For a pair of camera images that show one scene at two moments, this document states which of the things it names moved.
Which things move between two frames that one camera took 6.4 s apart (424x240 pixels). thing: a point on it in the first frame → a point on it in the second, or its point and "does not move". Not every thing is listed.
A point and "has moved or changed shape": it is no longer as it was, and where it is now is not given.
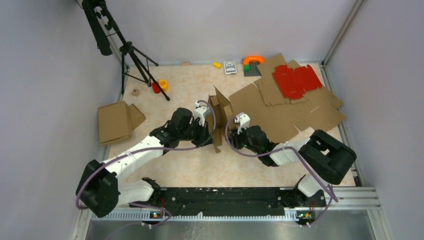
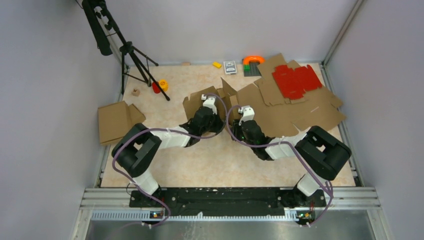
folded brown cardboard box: [116, 122] does not move
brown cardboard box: [223, 113] has moved or changed shape
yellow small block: [217, 64] does not move
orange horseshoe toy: [247, 59] does not move
